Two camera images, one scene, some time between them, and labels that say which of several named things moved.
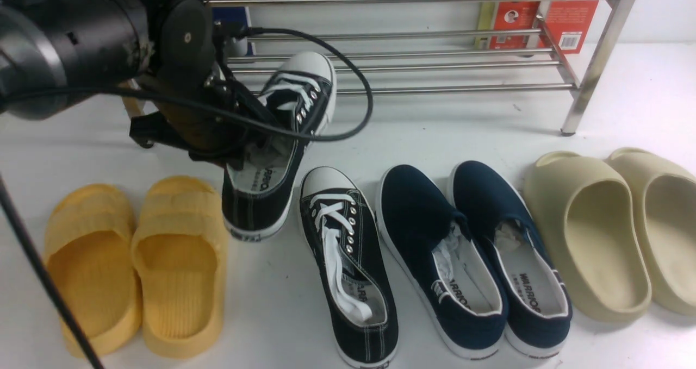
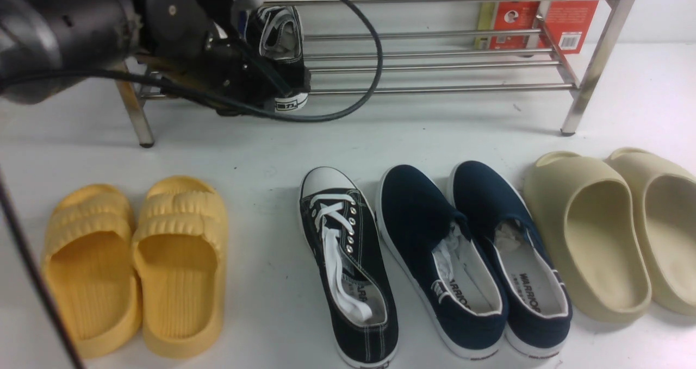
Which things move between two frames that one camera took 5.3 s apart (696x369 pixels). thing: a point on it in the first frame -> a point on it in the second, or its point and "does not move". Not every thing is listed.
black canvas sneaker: x=343 y=223 does not move
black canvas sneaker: x=293 y=105 -> x=275 y=33
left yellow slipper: x=91 y=249 does not move
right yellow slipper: x=179 y=237 does not move
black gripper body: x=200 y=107 -> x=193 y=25
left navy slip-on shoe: x=451 y=271 does not move
